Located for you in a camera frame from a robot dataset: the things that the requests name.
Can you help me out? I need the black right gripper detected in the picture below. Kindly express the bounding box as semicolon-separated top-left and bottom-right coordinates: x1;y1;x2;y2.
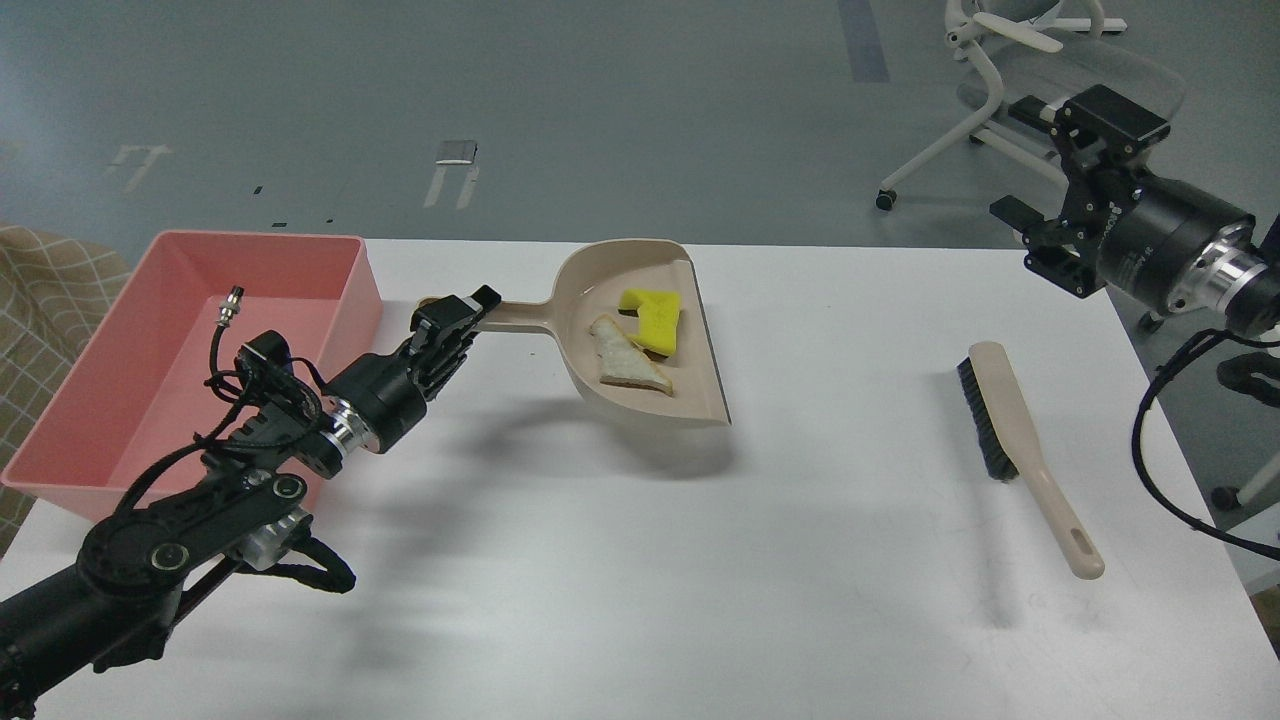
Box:
989;85;1256;314

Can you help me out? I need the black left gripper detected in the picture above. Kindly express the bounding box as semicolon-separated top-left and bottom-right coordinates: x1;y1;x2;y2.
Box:
323;284;502;454

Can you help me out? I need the white bread slice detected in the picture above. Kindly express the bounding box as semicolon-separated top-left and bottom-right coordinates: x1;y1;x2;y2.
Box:
588;315;675;397

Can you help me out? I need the beige plastic dustpan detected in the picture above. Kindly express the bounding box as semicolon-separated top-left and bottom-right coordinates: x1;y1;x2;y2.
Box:
479;238;732;429

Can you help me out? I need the yellow sponge piece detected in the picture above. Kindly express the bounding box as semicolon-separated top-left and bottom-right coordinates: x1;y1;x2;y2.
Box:
618;288;682;357

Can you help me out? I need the beige hand brush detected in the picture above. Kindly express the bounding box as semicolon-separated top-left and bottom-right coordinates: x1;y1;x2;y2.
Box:
956;341;1105;580

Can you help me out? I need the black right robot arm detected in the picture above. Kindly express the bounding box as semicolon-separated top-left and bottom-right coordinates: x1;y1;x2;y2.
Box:
989;85;1277;340

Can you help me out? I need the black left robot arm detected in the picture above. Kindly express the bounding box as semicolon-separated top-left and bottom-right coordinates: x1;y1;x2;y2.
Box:
1;286;500;719

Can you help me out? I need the pink plastic bin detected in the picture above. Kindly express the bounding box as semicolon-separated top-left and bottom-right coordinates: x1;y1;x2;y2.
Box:
3;231;383;521

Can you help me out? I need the grey white office chair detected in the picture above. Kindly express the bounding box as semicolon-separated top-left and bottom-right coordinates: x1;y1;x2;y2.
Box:
874;1;1187;249

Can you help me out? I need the beige checkered cloth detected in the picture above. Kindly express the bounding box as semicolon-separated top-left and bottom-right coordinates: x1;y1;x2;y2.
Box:
0;225;136;556

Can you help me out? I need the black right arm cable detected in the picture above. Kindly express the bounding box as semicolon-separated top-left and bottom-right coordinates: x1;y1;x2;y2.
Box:
1132;331;1280;561

